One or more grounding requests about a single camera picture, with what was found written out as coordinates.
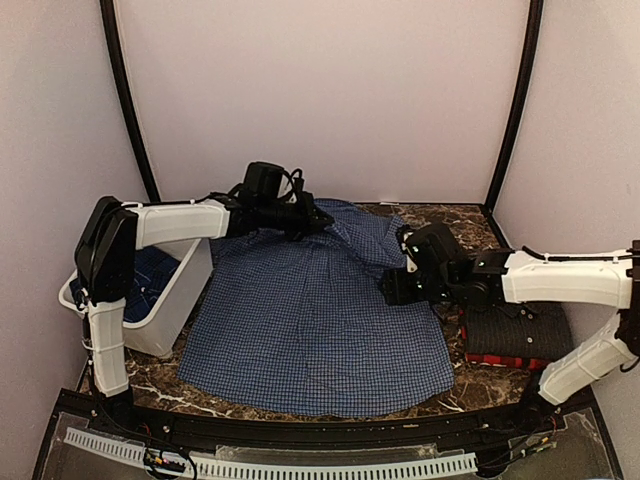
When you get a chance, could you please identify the white slotted cable duct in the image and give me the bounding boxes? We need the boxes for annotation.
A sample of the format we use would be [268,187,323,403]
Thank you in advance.
[63,427,478,479]

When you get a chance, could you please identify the folded black striped shirt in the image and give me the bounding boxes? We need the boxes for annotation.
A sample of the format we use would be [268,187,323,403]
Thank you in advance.
[460,302,574,361]

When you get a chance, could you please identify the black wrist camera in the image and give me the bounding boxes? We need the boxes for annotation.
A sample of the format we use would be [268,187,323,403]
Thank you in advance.
[397,223,466,273]
[239,161,304,203]

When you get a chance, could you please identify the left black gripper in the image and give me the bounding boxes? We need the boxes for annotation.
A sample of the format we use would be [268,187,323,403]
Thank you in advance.
[259,190,334,242]

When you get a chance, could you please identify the folded red plaid shirt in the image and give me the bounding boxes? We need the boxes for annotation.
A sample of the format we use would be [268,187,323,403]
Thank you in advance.
[465,353,550,371]

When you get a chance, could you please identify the blue checked long sleeve shirt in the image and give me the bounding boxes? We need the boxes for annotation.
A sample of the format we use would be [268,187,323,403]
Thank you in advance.
[178,199,454,417]

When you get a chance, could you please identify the left black frame post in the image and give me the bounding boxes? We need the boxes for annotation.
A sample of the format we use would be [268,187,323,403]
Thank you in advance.
[99,0,161,202]

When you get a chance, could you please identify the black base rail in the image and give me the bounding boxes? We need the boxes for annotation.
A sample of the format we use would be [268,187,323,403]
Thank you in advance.
[34,387,626,480]

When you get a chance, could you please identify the black frame post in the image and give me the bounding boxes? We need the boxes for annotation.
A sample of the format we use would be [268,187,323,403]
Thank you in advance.
[99,0,161,202]
[483,0,544,217]

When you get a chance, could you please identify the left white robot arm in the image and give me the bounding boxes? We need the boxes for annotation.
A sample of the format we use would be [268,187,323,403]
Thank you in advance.
[72,189,334,436]

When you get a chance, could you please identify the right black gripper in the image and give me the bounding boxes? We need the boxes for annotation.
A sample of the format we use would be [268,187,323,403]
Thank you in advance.
[379,265,458,304]

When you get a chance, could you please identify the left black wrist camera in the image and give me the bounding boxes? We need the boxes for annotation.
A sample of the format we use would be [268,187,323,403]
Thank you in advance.
[239,161,304,203]

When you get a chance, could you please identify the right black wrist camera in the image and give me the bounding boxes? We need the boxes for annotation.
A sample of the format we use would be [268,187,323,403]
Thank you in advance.
[397,223,466,273]

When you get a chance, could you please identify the dark blue plaid shirt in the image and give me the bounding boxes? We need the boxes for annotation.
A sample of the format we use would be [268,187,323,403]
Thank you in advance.
[69,245,184,324]

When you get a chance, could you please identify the right black frame post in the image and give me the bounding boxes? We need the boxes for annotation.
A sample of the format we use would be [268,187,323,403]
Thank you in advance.
[483,0,544,217]

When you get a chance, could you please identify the white plastic bin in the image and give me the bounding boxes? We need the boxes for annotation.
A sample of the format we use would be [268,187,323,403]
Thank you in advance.
[57,237,215,358]

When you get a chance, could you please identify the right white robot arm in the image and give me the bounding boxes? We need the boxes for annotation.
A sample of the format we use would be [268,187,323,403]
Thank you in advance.
[380,241,639,434]

